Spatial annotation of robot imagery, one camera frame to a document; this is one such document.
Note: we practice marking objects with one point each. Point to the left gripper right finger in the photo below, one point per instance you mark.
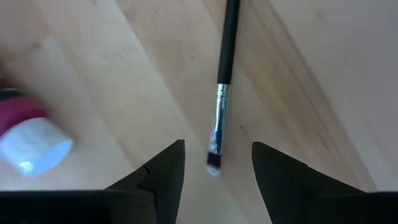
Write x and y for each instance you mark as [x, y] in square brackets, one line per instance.
[295, 193]

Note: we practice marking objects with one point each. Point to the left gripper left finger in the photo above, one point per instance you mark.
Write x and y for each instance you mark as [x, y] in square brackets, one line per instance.
[161, 186]

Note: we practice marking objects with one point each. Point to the small magenta paint bottle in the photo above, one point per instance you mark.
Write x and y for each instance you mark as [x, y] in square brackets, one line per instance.
[31, 143]

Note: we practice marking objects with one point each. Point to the dark pen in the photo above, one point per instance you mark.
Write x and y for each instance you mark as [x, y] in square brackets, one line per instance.
[227, 56]

